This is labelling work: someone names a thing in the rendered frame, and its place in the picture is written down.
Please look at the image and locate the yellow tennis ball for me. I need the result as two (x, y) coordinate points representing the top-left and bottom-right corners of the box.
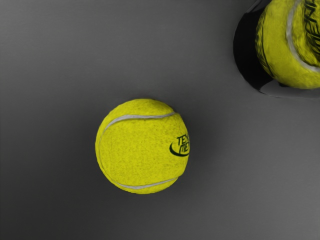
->
(254, 0), (320, 90)
(94, 98), (191, 195)

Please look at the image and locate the glossy black cup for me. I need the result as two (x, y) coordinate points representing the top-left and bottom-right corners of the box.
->
(232, 0), (320, 100)

